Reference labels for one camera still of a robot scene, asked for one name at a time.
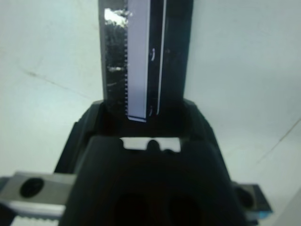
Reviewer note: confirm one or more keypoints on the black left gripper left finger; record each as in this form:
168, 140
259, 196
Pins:
77, 143

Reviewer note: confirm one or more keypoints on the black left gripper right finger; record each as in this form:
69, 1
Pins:
207, 136

